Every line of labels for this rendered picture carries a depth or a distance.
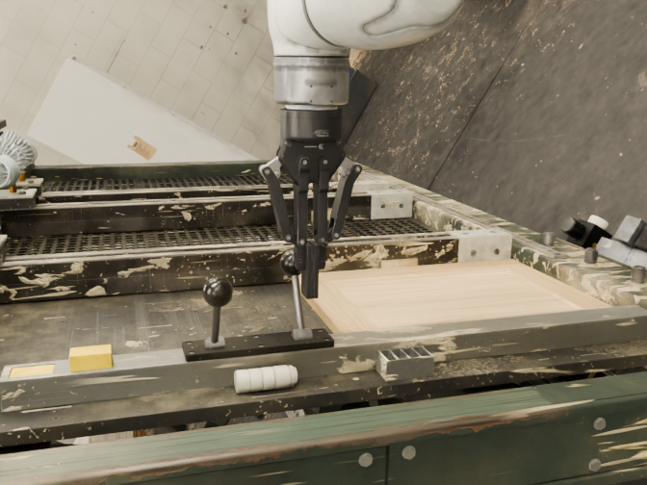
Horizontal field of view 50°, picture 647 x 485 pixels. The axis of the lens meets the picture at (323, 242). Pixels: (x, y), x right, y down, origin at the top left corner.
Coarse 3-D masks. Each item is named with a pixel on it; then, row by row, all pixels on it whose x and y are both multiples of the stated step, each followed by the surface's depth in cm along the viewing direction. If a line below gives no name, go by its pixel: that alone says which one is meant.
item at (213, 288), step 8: (208, 280) 85; (216, 280) 84; (224, 280) 84; (208, 288) 84; (216, 288) 83; (224, 288) 84; (232, 288) 85; (208, 296) 84; (216, 296) 83; (224, 296) 84; (232, 296) 85; (216, 304) 84; (224, 304) 85; (216, 312) 87; (216, 320) 88; (216, 328) 89; (216, 336) 90; (208, 344) 91; (216, 344) 91; (224, 344) 92
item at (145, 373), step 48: (336, 336) 99; (384, 336) 99; (432, 336) 99; (480, 336) 101; (528, 336) 103; (576, 336) 106; (624, 336) 108; (0, 384) 83; (48, 384) 85; (96, 384) 86; (144, 384) 88; (192, 384) 90
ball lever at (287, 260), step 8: (288, 256) 96; (280, 264) 97; (288, 264) 96; (288, 272) 97; (296, 272) 97; (296, 280) 97; (296, 288) 97; (296, 296) 96; (296, 304) 96; (296, 312) 96; (304, 328) 96; (296, 336) 94; (304, 336) 95; (312, 336) 95
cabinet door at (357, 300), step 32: (320, 288) 127; (352, 288) 128; (384, 288) 129; (416, 288) 129; (448, 288) 129; (480, 288) 129; (512, 288) 130; (544, 288) 129; (352, 320) 111; (384, 320) 112; (416, 320) 112; (448, 320) 112
